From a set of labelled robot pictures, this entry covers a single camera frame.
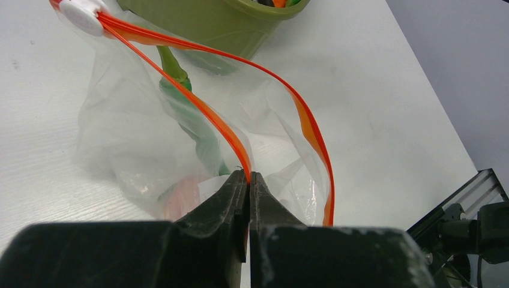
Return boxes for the pink toy peach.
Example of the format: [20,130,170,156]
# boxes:
[162,175,210,221]

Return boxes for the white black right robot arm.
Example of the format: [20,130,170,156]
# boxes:
[408,202,508,287]

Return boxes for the olive green plastic bin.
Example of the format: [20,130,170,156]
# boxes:
[117,0,308,59]

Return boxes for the clear zip bag orange zipper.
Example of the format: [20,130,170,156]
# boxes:
[50,1,335,226]

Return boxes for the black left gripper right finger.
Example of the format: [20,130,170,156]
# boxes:
[250,172,435,287]

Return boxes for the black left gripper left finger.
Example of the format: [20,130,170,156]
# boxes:
[1,170,249,287]

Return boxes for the aluminium table frame rail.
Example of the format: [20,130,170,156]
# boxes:
[407,169,508,238]

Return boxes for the orange toy carrot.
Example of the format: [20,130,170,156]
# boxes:
[272,0,287,8]

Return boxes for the green toy chili pepper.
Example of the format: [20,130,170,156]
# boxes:
[157,46,230,176]

